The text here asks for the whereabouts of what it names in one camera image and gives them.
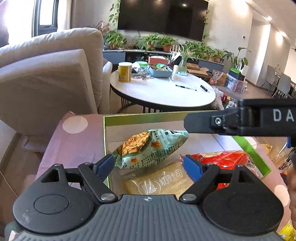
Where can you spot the open cardboard box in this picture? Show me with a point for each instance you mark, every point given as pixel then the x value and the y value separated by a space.
pixel 196 67

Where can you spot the clear plastic bag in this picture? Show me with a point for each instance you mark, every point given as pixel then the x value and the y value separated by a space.
pixel 218 100

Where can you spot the black pen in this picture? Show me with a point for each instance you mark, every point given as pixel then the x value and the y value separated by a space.
pixel 185 87

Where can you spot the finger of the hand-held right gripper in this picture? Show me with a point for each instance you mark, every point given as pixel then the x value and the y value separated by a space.
pixel 198 122

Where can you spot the yellow can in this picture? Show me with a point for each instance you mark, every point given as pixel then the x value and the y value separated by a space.
pixel 124 73

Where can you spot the red tissue box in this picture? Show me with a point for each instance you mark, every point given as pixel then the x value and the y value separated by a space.
pixel 157 60

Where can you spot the grey dining chair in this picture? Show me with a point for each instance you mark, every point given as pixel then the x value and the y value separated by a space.
pixel 283 83
pixel 269 75

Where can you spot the green and black box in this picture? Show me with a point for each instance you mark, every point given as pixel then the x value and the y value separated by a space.
pixel 236 73

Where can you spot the glass mug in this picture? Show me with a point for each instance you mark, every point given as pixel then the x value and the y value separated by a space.
pixel 275 150

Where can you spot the pile of plastic wrappers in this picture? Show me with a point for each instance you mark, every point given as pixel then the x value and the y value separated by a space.
pixel 140 73

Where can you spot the small white bottle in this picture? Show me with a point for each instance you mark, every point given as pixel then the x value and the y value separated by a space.
pixel 175 69

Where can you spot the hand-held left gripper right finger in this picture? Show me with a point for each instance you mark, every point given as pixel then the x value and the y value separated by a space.
pixel 193 168

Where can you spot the blue snack tray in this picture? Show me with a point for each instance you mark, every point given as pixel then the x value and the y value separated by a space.
pixel 159 74

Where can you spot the dark framed window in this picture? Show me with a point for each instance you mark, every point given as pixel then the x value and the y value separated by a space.
pixel 47 11

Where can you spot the person's right hand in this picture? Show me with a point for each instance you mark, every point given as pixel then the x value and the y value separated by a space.
pixel 292 192

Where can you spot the pink spotted tablecloth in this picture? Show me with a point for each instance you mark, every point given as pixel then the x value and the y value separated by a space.
pixel 78 143

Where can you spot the white round table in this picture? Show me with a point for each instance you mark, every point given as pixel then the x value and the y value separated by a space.
pixel 161 96

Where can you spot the green biscuit packet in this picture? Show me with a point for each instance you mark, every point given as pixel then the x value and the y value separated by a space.
pixel 157 148

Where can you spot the red decorative plant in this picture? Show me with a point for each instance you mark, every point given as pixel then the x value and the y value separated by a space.
pixel 101 26

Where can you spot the large red snack packet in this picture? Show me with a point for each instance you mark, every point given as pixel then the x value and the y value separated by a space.
pixel 222 160

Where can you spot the black marker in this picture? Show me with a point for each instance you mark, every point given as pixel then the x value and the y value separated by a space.
pixel 204 88

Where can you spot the green cardboard box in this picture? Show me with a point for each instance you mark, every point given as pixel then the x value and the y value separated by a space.
pixel 138 119

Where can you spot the yellow snack packet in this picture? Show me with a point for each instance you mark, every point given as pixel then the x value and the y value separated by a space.
pixel 289 231

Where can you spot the beige sofa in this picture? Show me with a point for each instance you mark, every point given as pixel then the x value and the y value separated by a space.
pixel 46 81

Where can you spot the green potted plant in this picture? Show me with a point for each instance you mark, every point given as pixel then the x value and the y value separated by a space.
pixel 196 49
pixel 167 42
pixel 148 41
pixel 216 54
pixel 114 39

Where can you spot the large leaf potted plant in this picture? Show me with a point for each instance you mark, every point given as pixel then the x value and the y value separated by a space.
pixel 238 60

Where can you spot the clear storage bin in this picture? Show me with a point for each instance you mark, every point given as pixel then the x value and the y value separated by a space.
pixel 235 84

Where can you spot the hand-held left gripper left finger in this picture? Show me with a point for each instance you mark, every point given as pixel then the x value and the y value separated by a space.
pixel 105 165

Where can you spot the clear toast bread packet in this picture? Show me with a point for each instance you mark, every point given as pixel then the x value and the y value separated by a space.
pixel 166 182

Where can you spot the plastic bag of fruit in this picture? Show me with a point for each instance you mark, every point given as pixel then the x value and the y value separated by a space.
pixel 217 77

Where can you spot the black wall television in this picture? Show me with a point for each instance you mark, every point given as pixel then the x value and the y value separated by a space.
pixel 161 16

